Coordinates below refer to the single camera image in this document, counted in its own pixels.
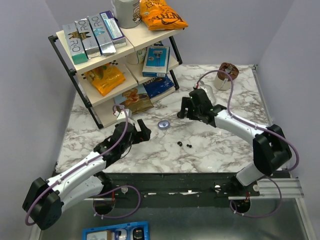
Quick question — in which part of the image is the grey white mug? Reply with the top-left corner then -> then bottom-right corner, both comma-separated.
111,0 -> 141,29

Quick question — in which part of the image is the orange snack bag middle shelf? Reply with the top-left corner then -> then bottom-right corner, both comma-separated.
84,63 -> 126,96

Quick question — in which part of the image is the orange chips bag top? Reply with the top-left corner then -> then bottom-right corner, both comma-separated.
139,0 -> 189,31

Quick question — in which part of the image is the silver toothpaste box middle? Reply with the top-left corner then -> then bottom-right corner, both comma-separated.
75,18 -> 101,59

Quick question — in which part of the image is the purple earbud charging case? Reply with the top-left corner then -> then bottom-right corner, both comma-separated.
157,120 -> 170,130

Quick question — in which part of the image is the blue razor box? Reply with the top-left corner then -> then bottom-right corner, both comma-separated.
142,45 -> 170,78

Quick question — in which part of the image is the brown blue snack bag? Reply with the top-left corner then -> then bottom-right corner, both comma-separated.
113,84 -> 154,114

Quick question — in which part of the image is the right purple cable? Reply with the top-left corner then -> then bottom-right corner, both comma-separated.
196,69 -> 300,219

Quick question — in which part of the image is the teal silver toothpaste box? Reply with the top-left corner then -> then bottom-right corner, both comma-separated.
62,23 -> 88,65

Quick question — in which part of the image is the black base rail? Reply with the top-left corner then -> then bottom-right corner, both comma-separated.
70,171 -> 260,209

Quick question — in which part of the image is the purple cable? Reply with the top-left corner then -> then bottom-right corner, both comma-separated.
196,69 -> 300,219
24,104 -> 141,226

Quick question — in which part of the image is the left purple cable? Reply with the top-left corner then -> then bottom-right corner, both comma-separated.
24,104 -> 141,226

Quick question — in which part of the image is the dark blue chips bag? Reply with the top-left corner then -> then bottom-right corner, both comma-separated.
143,76 -> 174,99

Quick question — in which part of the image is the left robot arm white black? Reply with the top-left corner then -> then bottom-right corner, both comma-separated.
22,119 -> 152,230

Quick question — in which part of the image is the black and cream shelf rack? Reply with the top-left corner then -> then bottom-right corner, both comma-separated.
48,23 -> 183,129

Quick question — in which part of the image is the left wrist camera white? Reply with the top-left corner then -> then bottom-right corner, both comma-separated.
114,109 -> 133,123

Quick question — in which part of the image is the silver glitter pouch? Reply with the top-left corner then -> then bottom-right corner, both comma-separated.
199,80 -> 216,106

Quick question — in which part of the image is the silver blue toothpaste box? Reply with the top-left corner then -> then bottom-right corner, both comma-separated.
88,14 -> 116,56

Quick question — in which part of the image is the purple white box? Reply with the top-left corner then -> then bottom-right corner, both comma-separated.
99,10 -> 127,49

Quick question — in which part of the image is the blue plastic tray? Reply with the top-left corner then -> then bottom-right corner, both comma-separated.
82,221 -> 150,240

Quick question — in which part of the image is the white cup on shelf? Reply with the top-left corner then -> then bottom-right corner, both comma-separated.
125,47 -> 147,65

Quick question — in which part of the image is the brown white cup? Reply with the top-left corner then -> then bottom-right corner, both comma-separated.
213,62 -> 239,91

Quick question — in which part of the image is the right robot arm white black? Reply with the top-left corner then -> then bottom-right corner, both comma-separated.
177,88 -> 292,196

